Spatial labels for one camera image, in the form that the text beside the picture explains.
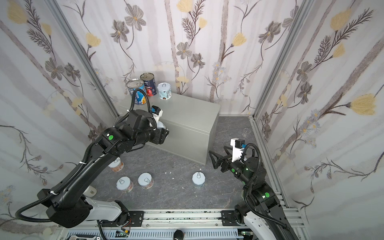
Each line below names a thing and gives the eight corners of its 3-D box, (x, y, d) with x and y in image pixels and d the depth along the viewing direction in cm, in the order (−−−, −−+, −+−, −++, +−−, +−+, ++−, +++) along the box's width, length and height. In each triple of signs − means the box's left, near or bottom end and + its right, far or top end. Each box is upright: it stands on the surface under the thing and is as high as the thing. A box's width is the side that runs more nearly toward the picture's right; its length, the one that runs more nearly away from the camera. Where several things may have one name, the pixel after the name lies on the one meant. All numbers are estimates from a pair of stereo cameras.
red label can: (139, 189, 86) (136, 185, 81) (142, 176, 90) (139, 172, 86) (153, 189, 86) (150, 185, 81) (155, 176, 91) (153, 172, 86)
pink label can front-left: (118, 192, 84) (113, 189, 79) (122, 180, 89) (118, 176, 84) (131, 192, 84) (128, 189, 80) (135, 180, 89) (131, 176, 84)
